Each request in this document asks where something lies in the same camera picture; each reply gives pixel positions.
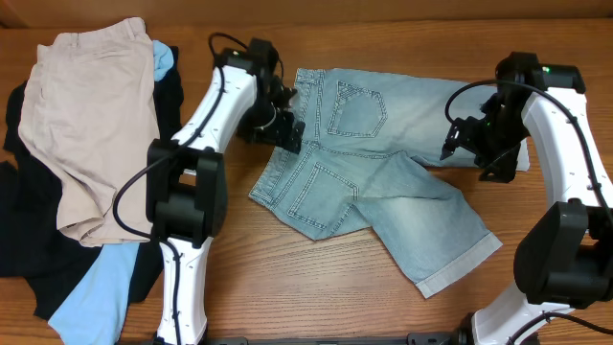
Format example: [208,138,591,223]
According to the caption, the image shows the beige khaki shorts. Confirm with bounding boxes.
[18,17,160,246]

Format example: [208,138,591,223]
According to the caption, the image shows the light blue shirt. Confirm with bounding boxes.
[48,40,184,345]

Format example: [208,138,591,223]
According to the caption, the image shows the black garment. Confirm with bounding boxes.
[1,40,184,320]

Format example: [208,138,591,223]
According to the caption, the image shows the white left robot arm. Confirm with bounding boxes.
[146,38,305,344]

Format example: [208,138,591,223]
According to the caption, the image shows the light blue denim shorts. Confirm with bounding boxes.
[250,68,501,297]

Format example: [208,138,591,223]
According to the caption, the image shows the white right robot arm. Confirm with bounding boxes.
[407,52,612,345]

